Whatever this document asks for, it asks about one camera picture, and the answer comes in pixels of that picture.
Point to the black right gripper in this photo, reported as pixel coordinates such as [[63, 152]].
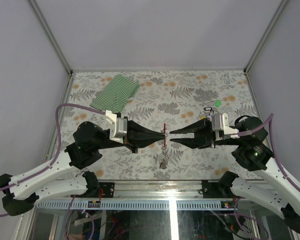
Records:
[[204, 134]]

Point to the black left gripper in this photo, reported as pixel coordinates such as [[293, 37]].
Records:
[[138, 136]]

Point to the red handled carabiner keyring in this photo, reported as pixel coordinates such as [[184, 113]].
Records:
[[164, 144]]

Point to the silver keys bunch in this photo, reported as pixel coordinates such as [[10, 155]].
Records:
[[164, 162]]

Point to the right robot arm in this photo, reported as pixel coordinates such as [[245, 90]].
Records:
[[248, 134]]

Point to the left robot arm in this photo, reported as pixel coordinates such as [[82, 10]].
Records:
[[66, 174]]

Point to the green key tag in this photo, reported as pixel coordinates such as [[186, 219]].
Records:
[[217, 103]]

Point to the green white striped cloth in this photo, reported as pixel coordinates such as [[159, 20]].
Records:
[[116, 94]]

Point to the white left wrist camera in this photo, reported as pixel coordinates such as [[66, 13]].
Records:
[[118, 126]]

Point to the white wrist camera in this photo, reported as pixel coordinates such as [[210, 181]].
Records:
[[118, 126], [221, 128]]

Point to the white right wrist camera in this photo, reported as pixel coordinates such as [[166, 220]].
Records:
[[221, 128]]

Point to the aluminium front rail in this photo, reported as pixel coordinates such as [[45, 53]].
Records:
[[140, 190]]

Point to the blue slotted cable duct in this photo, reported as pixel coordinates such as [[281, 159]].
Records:
[[111, 204]]

